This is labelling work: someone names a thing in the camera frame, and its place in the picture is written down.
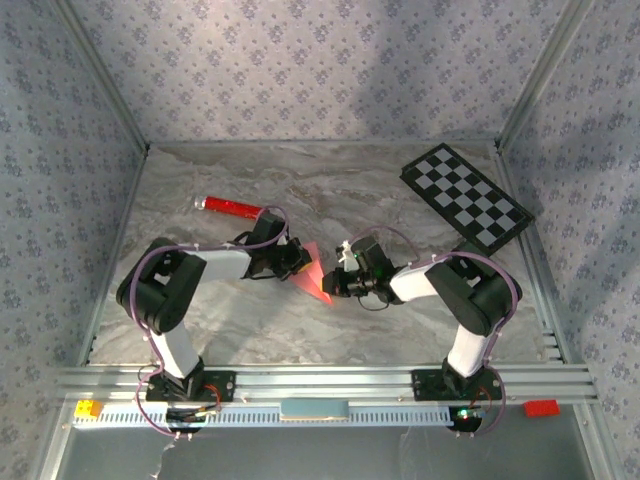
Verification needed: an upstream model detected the gripper black cable loop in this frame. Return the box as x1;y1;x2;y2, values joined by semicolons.
229;230;261;281
357;292;394;312

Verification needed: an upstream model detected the left gripper black cable loop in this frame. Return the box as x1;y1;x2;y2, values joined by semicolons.
229;230;261;281

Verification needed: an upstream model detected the grey blue flat box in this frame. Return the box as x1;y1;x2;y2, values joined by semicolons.
279;399;350;421

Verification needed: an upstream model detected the red glitter tube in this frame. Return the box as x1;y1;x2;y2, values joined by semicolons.
193;195;264;221

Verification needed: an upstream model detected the aluminium frame post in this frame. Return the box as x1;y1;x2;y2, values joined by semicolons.
494;0;596;151
52;0;152;154

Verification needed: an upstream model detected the right gripper black cable loop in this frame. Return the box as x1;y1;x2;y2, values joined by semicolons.
357;292;394;312

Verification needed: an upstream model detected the aluminium mounting rail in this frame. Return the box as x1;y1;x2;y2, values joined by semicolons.
54;364;600;405

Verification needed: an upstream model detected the white slotted cable duct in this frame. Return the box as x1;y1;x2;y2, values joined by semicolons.
72;403;454;429

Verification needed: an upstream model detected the black electronics board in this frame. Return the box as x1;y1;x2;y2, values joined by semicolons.
164;407;222;435
446;405;489;435

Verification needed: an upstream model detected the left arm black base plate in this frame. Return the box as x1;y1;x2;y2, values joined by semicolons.
144;369;237;404

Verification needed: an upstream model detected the red toy block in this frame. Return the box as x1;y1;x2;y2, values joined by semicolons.
523;399;561;418

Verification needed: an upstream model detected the aluminium table side rail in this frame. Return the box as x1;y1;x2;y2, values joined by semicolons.
492;144;574;364
77;147;151;369

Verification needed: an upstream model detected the yellow orange toy block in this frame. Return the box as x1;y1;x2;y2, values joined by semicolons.
74;399;104;420

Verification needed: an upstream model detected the black white checkerboard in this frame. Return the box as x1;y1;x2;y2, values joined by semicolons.
399;143;536;256

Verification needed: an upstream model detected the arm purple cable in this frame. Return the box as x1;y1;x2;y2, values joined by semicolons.
342;225;524;441
128;204;291;441

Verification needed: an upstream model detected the aluminium table back rail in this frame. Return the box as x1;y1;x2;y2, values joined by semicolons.
147;140;501;150

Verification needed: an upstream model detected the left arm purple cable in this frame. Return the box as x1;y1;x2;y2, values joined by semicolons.
128;204;291;441

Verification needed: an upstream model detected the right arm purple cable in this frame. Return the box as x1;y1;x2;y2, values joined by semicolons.
342;225;524;441

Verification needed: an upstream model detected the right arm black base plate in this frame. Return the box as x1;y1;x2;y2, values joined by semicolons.
410;368;504;403

